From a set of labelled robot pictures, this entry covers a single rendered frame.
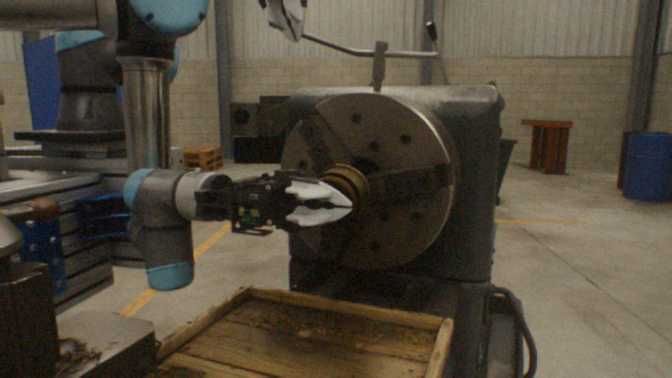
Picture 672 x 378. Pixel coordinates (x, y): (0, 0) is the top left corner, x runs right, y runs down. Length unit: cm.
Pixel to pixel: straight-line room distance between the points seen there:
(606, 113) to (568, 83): 116
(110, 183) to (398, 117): 67
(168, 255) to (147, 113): 25
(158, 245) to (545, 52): 1128
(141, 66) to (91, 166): 37
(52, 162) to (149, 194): 51
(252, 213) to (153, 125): 29
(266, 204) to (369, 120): 25
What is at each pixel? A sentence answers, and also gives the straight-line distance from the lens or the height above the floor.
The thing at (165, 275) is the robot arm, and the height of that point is 95.
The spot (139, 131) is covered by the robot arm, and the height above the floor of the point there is 117.
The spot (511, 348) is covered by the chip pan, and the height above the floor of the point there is 54.
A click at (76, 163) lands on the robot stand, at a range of 115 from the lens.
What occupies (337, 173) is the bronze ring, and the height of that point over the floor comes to 112.
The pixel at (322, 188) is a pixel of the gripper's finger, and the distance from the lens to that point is 60.
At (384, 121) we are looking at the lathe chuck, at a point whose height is 119.
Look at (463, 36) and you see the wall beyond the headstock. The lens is 1122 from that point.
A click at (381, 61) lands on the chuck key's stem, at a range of 78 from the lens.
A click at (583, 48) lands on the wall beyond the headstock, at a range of 1203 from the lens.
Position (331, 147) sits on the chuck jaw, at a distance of 71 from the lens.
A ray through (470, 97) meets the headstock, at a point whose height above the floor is 123.
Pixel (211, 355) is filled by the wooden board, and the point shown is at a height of 89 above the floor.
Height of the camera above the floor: 121
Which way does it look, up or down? 11 degrees down
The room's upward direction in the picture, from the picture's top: straight up
